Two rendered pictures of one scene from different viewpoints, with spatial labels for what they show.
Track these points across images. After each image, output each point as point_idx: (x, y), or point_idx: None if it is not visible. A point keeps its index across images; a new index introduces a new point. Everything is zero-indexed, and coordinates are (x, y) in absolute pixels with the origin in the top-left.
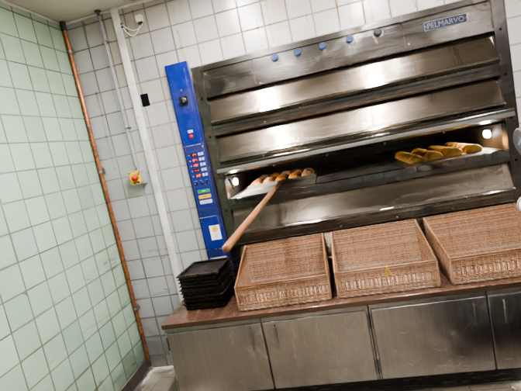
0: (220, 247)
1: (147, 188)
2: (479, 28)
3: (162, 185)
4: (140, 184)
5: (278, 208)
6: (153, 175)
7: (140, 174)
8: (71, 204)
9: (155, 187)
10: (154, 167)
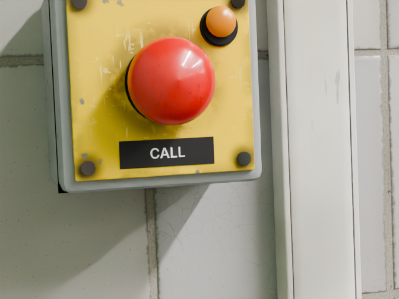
0: None
1: (200, 239)
2: None
3: (376, 220)
4: (211, 183)
5: None
6: (320, 98)
7: (249, 41)
8: None
9: (320, 241)
10: (350, 10)
